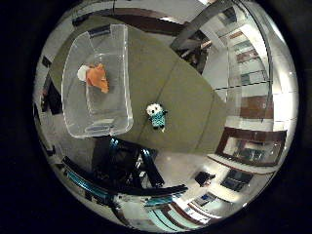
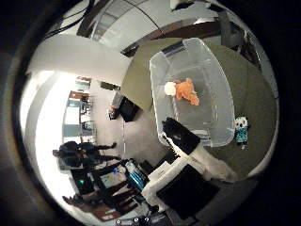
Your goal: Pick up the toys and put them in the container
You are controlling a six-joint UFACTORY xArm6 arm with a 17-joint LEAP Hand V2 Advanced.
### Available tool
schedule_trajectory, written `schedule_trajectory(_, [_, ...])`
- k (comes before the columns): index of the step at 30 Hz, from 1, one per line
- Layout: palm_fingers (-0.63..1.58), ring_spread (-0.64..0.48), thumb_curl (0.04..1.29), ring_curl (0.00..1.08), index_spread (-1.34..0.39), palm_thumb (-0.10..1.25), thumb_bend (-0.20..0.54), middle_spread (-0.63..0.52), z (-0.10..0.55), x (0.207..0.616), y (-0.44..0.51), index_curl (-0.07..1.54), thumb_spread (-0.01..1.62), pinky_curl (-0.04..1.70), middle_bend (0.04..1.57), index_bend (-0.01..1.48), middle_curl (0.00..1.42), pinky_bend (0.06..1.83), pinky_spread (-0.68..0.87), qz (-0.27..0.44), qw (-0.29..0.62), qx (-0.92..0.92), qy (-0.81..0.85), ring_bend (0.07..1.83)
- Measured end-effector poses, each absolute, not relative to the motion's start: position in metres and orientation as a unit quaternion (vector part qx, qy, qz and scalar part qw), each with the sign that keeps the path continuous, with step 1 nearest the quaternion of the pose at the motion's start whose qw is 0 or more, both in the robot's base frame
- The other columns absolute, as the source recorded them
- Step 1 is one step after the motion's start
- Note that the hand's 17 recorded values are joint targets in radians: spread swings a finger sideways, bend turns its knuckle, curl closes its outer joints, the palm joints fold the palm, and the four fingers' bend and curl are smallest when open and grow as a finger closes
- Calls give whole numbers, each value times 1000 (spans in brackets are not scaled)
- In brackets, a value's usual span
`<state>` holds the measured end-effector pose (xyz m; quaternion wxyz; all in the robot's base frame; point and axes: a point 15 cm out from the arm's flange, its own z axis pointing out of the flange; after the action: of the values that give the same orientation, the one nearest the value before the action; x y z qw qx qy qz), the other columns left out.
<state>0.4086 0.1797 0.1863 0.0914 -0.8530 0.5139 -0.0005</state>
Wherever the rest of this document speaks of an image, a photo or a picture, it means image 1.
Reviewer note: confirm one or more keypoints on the clear plastic storage container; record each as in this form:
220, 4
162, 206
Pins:
107, 110

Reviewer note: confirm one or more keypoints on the orange and white plush toy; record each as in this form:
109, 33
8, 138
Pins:
97, 78

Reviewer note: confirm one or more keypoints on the black curved bar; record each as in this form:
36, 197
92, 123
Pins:
156, 190

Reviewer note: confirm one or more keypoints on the small black floor object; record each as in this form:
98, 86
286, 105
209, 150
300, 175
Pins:
204, 178

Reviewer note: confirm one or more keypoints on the brown wooden framed window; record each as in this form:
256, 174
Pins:
253, 134

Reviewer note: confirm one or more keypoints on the dark rectangular floor mat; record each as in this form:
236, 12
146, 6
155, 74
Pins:
236, 180

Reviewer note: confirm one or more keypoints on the grey metal beam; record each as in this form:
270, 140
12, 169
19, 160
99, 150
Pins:
201, 21

